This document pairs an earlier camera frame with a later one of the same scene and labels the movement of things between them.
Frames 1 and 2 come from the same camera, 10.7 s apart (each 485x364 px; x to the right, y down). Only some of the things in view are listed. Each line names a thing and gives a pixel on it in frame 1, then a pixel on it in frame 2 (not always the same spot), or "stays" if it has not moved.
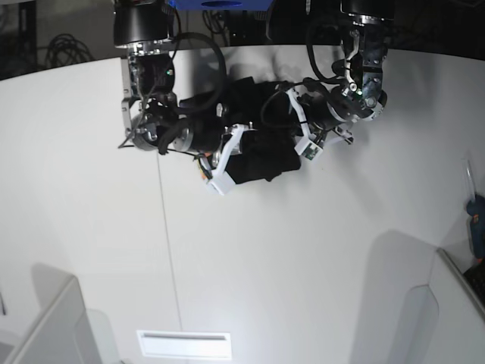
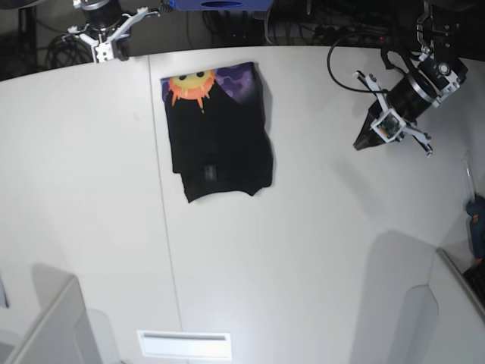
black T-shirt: x=271 y=139 to x=217 y=123
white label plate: x=185 y=344 stays
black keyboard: x=476 y=277 stays
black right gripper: x=325 y=110 to x=409 y=96
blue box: x=221 y=5 stays
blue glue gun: x=476 y=210 stays
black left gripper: x=204 y=135 to x=103 y=17
